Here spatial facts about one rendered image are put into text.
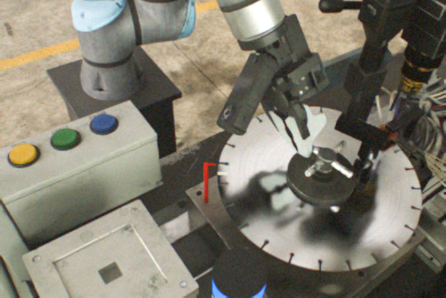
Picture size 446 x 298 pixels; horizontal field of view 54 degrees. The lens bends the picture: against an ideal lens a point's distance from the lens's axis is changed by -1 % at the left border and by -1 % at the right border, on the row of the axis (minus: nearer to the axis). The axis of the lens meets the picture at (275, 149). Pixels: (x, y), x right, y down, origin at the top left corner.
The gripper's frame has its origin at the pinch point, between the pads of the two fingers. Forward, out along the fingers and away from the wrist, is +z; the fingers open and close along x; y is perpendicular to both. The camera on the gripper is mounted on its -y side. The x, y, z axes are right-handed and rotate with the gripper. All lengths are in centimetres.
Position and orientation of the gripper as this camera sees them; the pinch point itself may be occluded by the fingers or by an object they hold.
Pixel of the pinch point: (301, 152)
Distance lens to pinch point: 68.4
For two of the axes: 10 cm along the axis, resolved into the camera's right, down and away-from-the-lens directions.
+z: 3.8, 7.7, 5.1
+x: -5.8, -2.3, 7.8
